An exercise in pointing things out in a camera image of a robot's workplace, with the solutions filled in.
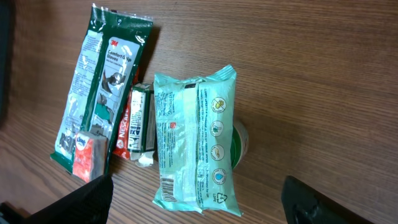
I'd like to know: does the green lid jar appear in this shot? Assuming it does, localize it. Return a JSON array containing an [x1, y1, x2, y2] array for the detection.
[[231, 119, 249, 169]]

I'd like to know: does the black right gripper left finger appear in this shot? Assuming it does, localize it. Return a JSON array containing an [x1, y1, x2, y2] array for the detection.
[[1, 174, 114, 224]]

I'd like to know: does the green Axe Brand box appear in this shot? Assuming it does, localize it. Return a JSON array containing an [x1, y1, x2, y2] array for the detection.
[[127, 83, 156, 167]]

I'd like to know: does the red Nescafe sachet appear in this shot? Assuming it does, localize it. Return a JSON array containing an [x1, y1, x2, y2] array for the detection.
[[113, 68, 139, 159]]

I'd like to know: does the orange Kleenex tissue pack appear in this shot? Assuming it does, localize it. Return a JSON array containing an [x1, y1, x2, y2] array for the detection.
[[72, 131, 107, 183]]

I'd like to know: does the green 3M gloves pack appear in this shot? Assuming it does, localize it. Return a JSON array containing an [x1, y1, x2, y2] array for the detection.
[[50, 5, 153, 172]]

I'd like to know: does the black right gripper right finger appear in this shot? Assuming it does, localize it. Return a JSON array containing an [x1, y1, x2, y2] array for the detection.
[[281, 175, 373, 224]]

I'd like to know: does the mint green wipes pack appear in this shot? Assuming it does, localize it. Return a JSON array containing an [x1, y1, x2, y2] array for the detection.
[[153, 65, 242, 217]]

